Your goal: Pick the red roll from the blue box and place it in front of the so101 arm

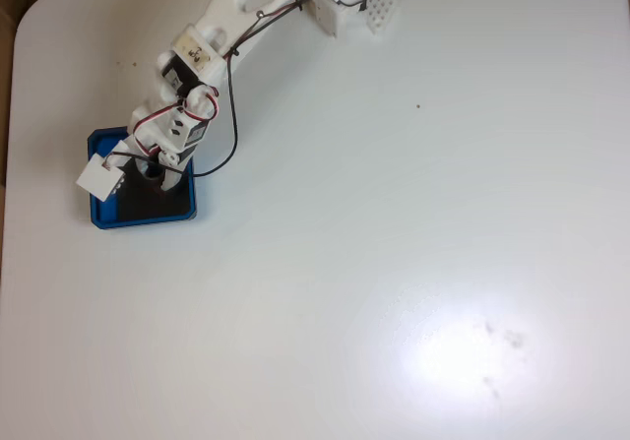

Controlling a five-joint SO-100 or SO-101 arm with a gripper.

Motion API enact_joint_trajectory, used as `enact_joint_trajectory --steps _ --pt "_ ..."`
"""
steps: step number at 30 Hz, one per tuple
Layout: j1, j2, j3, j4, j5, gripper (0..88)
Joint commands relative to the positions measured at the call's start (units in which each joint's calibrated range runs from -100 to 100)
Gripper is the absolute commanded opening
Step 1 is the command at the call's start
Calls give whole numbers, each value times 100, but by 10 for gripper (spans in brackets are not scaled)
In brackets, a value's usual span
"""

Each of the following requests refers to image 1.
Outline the blue square box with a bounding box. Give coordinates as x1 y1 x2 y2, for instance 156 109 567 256
87 127 200 231

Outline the white square camera box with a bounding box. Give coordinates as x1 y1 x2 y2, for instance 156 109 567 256
75 153 127 202

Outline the red and white cable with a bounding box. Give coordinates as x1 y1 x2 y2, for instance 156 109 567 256
131 88 221 135

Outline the black cable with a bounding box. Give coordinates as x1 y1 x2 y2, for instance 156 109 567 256
103 0 341 178

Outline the white perforated base plate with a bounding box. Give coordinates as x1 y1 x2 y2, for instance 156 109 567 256
361 0 403 42

